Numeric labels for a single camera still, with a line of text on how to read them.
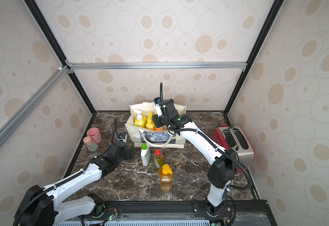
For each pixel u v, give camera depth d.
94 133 0.94
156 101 0.69
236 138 0.81
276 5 0.68
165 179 0.67
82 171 0.51
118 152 0.63
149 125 0.86
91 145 0.94
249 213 0.73
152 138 0.88
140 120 0.87
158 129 0.83
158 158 0.76
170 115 0.59
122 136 0.73
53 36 0.78
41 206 0.39
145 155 0.80
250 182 0.41
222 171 0.45
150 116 0.87
